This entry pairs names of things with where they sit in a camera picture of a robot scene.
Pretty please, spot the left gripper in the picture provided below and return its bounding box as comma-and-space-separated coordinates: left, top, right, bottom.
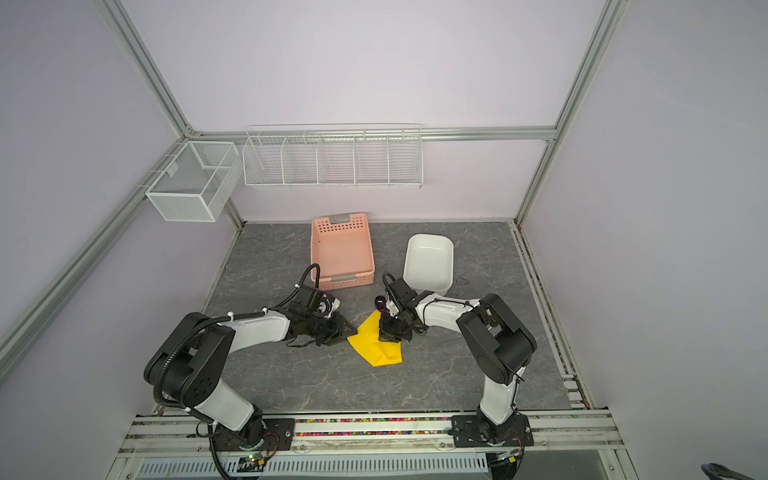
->
305, 311, 358, 346

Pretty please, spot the yellow paper napkin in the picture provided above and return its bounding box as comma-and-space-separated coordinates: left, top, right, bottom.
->
347, 311, 403, 367

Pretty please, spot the purple iridescent spoon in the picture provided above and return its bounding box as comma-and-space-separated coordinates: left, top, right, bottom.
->
374, 295, 388, 312

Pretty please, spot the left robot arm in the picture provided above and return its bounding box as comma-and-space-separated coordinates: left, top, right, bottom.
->
143, 264, 357, 450

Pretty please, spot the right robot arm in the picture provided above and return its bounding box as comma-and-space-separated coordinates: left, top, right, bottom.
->
375, 272, 538, 450

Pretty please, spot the white plastic tray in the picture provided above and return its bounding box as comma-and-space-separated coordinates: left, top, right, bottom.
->
403, 234, 454, 295

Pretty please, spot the pink perforated plastic basket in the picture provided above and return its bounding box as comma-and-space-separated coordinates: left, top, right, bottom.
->
311, 213, 375, 291

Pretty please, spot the green circuit board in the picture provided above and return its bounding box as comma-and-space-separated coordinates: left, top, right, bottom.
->
237, 456, 266, 473

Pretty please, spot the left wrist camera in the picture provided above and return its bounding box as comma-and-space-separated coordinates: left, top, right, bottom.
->
318, 294, 341, 316

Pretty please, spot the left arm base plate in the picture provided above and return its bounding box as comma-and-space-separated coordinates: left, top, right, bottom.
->
212, 417, 296, 452

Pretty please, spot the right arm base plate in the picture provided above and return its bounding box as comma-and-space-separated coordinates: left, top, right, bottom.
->
448, 412, 534, 448

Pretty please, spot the white slotted cable duct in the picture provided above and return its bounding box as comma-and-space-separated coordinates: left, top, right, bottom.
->
134, 453, 490, 479

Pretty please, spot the white wire wall rack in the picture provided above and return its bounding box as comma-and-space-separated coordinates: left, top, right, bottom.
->
242, 123, 424, 189

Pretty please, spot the aluminium mounting rail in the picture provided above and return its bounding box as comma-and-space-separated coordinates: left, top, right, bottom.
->
118, 410, 624, 457

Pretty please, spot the white mesh wall basket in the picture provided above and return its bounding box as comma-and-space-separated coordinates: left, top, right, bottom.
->
146, 141, 243, 223

